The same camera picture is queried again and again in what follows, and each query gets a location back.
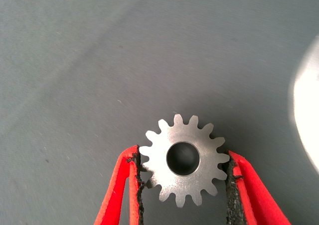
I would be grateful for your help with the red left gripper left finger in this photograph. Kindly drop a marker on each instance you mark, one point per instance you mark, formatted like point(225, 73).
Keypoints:
point(117, 190)

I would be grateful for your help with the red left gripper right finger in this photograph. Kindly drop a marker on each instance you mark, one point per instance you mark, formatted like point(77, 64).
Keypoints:
point(254, 197)

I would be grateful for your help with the small steel planetary gear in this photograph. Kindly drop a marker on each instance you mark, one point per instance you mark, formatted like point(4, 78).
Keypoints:
point(209, 167)

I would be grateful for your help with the round metal carrier plate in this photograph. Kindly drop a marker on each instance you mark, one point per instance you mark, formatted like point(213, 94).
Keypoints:
point(307, 110)

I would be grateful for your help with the dark grey table cloth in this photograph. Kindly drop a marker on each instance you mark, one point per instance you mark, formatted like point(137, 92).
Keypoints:
point(99, 60)

